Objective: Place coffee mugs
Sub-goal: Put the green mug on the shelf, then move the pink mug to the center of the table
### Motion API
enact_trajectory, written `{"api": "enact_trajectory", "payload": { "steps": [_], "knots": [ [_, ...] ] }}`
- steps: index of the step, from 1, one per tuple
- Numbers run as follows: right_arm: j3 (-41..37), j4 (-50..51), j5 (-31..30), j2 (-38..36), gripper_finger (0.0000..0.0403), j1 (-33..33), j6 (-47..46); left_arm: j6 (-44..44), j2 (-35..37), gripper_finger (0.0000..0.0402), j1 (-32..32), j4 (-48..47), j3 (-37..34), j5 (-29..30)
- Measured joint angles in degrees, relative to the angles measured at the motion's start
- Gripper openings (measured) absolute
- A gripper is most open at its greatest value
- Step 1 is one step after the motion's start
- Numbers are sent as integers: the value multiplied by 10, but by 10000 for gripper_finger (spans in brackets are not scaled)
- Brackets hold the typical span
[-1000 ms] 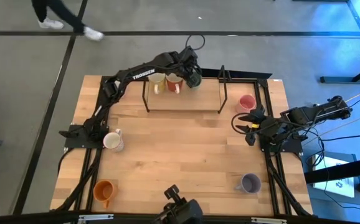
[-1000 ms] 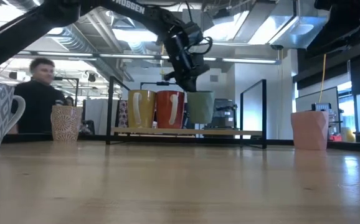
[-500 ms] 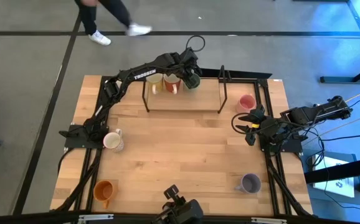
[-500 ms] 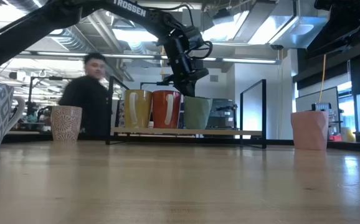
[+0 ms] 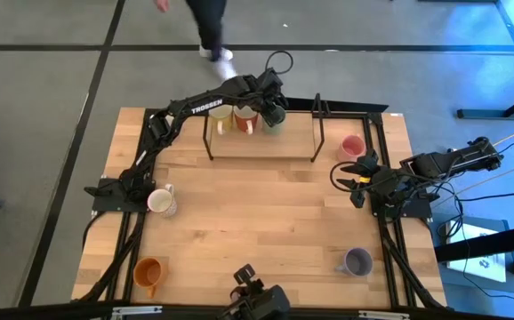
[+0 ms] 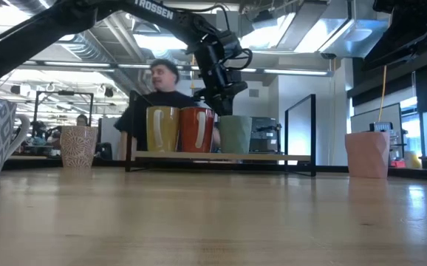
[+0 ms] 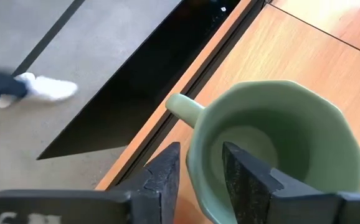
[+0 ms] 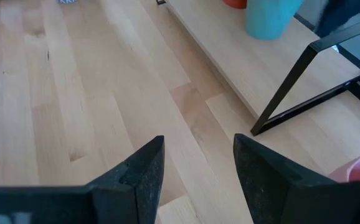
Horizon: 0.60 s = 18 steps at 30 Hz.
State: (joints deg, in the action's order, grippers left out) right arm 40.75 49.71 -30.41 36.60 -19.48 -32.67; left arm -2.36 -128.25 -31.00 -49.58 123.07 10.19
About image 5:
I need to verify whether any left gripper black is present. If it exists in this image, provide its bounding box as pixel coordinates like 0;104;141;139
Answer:
254;90;290;129

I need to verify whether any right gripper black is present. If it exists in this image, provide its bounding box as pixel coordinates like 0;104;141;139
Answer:
335;153;387;196

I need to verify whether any green mug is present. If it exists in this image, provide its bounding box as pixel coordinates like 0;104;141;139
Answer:
261;106;287;137

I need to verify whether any pink mug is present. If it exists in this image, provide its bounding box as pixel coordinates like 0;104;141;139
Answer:
336;134;367;166

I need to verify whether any red mug white handle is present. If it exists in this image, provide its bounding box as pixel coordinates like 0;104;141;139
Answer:
232;105;261;136

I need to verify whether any yellow mug white handle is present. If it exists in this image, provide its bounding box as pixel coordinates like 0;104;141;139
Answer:
207;104;235;136

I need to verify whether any purple mug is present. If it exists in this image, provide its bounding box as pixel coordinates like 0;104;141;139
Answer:
334;246;374;277

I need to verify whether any grey diamond patterned mug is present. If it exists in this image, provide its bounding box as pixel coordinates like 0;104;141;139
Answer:
146;183;179;219

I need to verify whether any person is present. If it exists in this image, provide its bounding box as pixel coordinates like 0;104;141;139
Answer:
153;0;237;81

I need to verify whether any black table foot bar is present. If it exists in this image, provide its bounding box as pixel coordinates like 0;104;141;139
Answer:
455;86;514;120

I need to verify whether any white box with logo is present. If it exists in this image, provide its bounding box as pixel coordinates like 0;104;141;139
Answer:
446;219;510;284

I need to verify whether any orange mug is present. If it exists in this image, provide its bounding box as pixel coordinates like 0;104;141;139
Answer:
133;256;169;300

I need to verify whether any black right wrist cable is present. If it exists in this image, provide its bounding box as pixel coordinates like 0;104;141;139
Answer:
330;160;373;193

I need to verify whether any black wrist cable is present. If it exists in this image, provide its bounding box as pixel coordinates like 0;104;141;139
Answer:
264;50;294;76
330;160;373;193

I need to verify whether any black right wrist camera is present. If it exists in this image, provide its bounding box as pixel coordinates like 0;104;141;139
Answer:
349;189;368;209

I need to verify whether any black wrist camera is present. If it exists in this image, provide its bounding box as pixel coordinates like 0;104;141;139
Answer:
259;68;285;92
349;189;368;209

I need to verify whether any black wire mug rack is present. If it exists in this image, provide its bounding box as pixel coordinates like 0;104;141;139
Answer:
202;91;331;164

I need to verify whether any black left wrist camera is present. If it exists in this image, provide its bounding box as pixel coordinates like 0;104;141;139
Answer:
259;68;285;92

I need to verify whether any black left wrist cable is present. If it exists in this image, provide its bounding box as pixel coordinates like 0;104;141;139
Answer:
264;50;294;76

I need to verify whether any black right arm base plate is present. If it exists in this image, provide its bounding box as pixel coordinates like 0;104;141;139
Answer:
370;195;434;220

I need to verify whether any black aluminium table frame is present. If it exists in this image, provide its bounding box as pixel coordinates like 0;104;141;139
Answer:
72;106;449;320

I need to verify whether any silver metal bracket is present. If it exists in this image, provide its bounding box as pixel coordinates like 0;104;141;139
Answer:
111;305;164;317
357;309;411;320

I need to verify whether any black desk frame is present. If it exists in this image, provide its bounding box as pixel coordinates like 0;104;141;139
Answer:
433;221;514;320

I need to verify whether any beige floor cable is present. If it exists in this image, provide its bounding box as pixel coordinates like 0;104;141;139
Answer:
456;154;514;196

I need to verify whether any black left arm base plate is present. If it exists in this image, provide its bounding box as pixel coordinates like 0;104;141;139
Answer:
91;177;157;213

